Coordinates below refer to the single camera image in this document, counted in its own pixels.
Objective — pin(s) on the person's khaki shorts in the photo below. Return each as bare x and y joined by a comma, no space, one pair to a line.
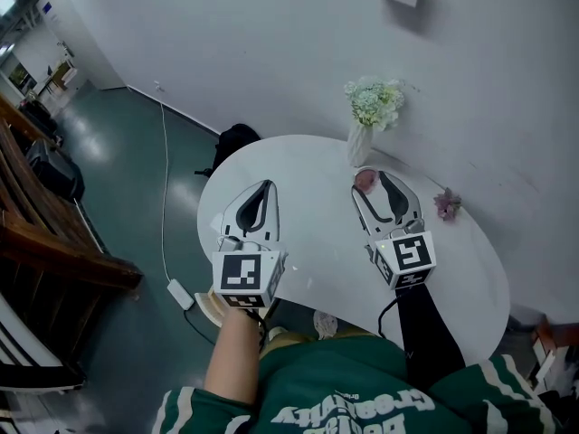
294,337

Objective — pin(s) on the dark grey rolling case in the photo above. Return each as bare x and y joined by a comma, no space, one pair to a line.
56,172

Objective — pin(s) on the white flower bouquet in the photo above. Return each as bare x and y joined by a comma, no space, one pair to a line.
375,102

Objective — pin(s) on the wooden staircase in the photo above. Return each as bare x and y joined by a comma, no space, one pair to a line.
45,251

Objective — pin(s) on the person's beige shoe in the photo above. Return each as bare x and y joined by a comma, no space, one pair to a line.
325,324
277,333

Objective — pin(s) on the small pink round object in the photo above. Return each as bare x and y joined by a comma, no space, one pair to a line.
365,179

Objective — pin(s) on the large wooden drawer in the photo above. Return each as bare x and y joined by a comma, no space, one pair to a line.
211,308

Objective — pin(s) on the white power adapter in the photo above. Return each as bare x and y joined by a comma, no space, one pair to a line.
181,294

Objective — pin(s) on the black backpack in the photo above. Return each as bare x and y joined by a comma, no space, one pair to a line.
235,147

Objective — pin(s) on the wooden bench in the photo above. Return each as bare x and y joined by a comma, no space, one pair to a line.
61,75

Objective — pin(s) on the person's left forearm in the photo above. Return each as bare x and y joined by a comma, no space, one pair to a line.
235,360

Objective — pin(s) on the person's right forearm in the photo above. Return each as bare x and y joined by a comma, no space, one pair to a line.
429,333

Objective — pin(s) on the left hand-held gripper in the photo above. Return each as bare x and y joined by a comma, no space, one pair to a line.
240,278

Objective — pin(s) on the small pink potted plant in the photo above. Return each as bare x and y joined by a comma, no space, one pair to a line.
448,204

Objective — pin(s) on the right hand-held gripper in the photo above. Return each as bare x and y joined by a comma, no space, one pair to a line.
407,260

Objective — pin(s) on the white wall outlet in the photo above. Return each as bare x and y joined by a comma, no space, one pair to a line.
158,86

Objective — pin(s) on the stack of cardboard boxes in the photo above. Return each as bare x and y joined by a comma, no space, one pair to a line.
549,355

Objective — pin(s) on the white round table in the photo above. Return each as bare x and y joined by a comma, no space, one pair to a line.
316,224

